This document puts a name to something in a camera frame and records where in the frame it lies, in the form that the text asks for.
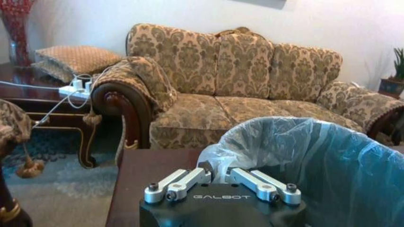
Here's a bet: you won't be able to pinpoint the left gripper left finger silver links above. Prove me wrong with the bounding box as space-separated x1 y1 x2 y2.
145 160 214 203

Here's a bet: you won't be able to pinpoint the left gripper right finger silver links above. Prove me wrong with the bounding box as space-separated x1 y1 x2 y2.
226 167 303 204

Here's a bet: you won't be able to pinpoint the clear plastic bin liner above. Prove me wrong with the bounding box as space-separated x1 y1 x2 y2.
198 115 404 227

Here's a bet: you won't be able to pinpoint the blue trash bin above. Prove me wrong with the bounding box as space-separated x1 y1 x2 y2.
250 118 404 227

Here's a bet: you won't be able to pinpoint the gold sofa tassel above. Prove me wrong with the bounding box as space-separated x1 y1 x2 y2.
83 112 105 130

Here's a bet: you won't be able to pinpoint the blue patterned rug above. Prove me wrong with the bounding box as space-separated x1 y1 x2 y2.
0 129 127 171

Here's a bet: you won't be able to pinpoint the gold armchair tassel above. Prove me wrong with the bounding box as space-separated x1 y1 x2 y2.
15 138 46 178

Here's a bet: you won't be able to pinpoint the beige damask patterned sofa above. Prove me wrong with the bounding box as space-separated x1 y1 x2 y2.
90 23 404 151

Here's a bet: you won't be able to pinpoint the white power strip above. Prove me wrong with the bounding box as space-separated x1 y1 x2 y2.
59 85 93 99

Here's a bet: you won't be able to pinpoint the dark wood side table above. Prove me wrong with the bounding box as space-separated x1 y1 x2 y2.
0 62 99 169

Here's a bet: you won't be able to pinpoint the blue ceramic plant pot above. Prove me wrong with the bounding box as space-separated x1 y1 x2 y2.
379 77 404 99

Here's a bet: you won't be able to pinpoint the damask patterned armchair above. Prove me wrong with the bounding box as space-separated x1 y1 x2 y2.
0 98 35 227

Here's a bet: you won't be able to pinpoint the gold quilted cushion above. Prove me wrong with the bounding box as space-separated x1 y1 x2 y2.
34 45 123 74
31 61 78 83

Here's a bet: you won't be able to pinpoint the green potted plant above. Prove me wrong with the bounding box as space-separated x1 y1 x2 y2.
393 47 404 81

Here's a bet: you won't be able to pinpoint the red glass floor vase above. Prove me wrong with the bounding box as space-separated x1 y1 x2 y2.
0 0 37 69

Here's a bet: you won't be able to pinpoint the thin grey charging cable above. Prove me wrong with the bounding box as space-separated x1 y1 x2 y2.
34 65 115 127

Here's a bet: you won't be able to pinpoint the white power cable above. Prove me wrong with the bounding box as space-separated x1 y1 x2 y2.
0 80 62 91

